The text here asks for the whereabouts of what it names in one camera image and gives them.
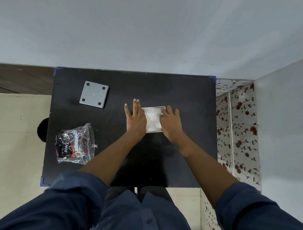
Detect dark blue shirt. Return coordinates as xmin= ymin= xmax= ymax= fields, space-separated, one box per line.
xmin=0 ymin=172 xmax=303 ymax=230

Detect person's left forearm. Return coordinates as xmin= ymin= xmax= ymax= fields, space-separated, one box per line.
xmin=79 ymin=132 xmax=146 ymax=186

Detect person's right hand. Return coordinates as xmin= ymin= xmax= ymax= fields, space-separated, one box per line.
xmin=160 ymin=105 xmax=185 ymax=144

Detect black round stool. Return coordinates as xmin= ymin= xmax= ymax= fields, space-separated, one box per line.
xmin=37 ymin=118 xmax=49 ymax=143

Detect grey square lid black dots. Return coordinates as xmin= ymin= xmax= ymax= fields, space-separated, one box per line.
xmin=79 ymin=81 xmax=109 ymax=109

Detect clear plastic bag of trinkets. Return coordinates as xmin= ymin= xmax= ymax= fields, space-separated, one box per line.
xmin=55 ymin=123 xmax=98 ymax=165

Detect floral patterned cabinet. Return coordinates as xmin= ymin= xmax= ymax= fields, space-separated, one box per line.
xmin=204 ymin=79 xmax=261 ymax=230

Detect brown wooden board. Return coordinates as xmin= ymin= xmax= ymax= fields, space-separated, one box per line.
xmin=0 ymin=63 xmax=54 ymax=95

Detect person's left hand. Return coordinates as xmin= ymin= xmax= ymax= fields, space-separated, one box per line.
xmin=124 ymin=99 xmax=147 ymax=140

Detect black trousers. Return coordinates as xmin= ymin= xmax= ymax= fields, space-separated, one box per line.
xmin=105 ymin=186 xmax=175 ymax=204

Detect person's right forearm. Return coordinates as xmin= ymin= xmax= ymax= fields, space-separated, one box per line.
xmin=169 ymin=133 xmax=240 ymax=208

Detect white rectangular box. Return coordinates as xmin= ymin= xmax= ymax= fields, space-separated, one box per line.
xmin=141 ymin=106 xmax=166 ymax=133

